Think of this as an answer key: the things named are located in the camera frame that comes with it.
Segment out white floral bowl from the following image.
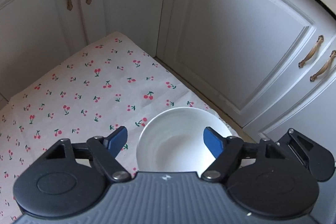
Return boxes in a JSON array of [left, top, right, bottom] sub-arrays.
[[136, 107, 232, 176]]

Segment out white lower cabinets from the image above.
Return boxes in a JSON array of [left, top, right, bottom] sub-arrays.
[[1, 0, 335, 149]]

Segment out cherry print tablecloth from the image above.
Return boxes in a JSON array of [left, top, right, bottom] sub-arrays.
[[1, 32, 215, 223]]

